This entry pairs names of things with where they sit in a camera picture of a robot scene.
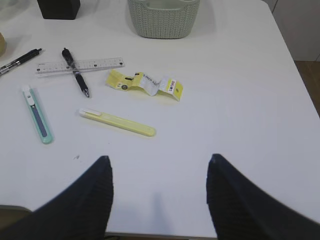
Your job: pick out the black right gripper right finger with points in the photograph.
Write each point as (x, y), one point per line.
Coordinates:
(240, 210)

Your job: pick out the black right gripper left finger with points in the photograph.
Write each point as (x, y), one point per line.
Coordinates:
(80, 212)

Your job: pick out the yellow waste paper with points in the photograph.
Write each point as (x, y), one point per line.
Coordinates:
(146, 83)

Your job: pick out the yellow pear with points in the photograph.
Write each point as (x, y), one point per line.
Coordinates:
(2, 44)

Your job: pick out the green utility knife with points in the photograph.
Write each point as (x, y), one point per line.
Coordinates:
(37, 115)

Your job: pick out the yellow utility knife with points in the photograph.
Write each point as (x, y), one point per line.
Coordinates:
(118, 122)

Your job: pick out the clear plastic ruler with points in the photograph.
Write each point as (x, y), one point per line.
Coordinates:
(88, 65)

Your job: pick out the black pen on ruler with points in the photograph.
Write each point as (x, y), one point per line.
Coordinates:
(66, 54)

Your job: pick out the black pen middle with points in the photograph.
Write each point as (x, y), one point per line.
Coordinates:
(19, 61)

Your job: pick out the black square pen holder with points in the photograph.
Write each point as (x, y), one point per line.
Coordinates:
(59, 9)

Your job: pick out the green woven plastic basket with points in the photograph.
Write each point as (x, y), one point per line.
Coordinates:
(163, 19)

